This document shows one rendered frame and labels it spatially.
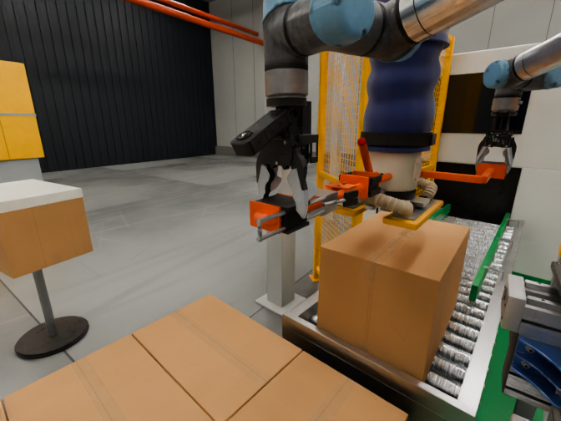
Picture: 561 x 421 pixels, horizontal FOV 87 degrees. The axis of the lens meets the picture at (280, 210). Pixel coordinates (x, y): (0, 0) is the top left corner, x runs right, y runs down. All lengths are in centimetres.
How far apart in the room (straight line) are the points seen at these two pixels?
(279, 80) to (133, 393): 105
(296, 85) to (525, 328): 76
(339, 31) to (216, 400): 103
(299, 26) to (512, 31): 951
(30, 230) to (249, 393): 142
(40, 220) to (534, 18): 988
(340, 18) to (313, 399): 101
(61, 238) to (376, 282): 171
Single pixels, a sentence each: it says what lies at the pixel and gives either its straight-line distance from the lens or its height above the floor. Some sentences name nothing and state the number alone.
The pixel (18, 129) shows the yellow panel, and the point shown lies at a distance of 770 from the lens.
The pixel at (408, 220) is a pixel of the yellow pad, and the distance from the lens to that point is 94.
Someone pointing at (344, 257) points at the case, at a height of 93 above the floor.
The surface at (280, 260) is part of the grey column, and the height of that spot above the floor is 42.
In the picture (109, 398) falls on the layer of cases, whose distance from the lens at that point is 124.
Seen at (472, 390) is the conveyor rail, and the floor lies 60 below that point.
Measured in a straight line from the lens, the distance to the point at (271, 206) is 52.
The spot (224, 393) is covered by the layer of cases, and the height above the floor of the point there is 54.
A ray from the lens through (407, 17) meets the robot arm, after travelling 52.
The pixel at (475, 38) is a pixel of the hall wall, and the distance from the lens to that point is 995.
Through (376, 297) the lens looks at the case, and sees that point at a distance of 107.
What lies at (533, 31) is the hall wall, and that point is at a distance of 991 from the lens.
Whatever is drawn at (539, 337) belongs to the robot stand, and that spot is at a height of 91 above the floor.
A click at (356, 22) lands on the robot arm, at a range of 45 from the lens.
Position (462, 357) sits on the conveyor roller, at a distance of 141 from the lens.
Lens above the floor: 138
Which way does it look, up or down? 16 degrees down
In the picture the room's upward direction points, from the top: straight up
